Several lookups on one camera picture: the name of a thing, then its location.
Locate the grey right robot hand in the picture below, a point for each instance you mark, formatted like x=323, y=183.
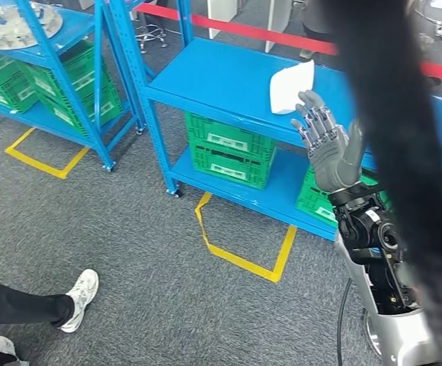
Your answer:
x=331, y=161

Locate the white plastic cover part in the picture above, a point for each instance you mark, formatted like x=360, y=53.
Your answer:
x=291, y=86

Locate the blue metal shelf rack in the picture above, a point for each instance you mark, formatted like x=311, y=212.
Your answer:
x=225, y=76
x=53, y=70

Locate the green plastic crate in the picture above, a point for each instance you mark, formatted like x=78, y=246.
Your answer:
x=80, y=86
x=4, y=81
x=228, y=151
x=316, y=199

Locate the red barrier belt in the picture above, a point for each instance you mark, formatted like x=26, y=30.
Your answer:
x=243, y=30

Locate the white desk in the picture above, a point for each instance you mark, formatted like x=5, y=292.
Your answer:
x=221, y=15

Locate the black round stool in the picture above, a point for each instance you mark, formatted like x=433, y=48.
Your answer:
x=150, y=35

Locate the person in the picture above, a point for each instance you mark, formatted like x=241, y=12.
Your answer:
x=15, y=303

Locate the grey plastic wheel hubcap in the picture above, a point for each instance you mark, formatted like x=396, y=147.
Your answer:
x=11, y=30

